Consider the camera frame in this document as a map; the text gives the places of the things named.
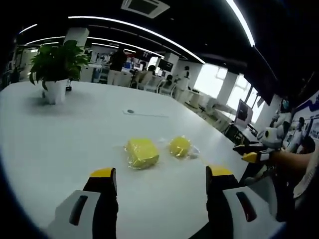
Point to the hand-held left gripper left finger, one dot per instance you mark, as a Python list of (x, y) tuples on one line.
[(84, 216)]

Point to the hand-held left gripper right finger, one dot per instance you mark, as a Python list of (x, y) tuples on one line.
[(224, 214)]

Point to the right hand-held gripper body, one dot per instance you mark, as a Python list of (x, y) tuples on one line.
[(271, 137)]

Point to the open laptop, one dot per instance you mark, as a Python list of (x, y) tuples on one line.
[(244, 113)]

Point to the grey mesh office chair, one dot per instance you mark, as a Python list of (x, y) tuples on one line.
[(264, 194)]

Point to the clear plastic wrapper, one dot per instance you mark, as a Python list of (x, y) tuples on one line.
[(195, 152)]

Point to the black hanging screen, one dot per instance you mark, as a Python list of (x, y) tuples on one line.
[(264, 74)]

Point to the white mesh office chair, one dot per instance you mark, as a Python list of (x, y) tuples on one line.
[(167, 87), (150, 83)]

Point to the white plant pot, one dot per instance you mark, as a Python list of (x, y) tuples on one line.
[(55, 90)]

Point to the small black object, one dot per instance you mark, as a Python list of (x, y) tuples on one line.
[(69, 87)]

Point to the green leafy plant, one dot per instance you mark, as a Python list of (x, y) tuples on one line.
[(59, 62)]

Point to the ceiling air conditioner vent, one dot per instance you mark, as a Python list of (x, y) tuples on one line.
[(145, 7)]

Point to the blue and white wall poster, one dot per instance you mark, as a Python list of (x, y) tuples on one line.
[(306, 117)]

